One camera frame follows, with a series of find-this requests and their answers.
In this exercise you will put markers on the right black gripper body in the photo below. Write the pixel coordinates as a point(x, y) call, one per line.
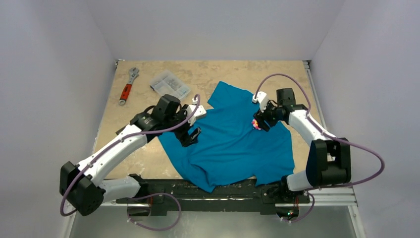
point(265, 116)

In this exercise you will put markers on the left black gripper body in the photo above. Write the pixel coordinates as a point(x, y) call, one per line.
point(174, 121)

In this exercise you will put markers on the pink flower brooch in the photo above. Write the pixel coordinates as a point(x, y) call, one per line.
point(255, 124)

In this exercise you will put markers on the blue t-shirt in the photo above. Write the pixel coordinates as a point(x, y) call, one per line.
point(229, 148)

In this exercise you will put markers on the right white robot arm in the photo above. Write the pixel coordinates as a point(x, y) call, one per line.
point(329, 161)

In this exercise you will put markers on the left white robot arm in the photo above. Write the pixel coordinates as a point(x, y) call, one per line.
point(83, 185)

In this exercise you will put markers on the clear plastic organizer box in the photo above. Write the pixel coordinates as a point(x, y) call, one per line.
point(168, 83)

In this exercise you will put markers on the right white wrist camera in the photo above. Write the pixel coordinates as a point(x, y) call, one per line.
point(261, 98)

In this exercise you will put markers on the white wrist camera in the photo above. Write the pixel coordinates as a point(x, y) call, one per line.
point(195, 113)
point(261, 98)

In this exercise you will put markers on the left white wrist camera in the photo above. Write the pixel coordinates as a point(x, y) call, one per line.
point(195, 113)

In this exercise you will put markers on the red handled adjustable wrench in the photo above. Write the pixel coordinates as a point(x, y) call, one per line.
point(133, 74)

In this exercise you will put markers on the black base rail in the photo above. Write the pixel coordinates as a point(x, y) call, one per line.
point(163, 195)

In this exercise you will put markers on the aluminium frame rail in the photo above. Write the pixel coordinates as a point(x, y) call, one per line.
point(334, 215)

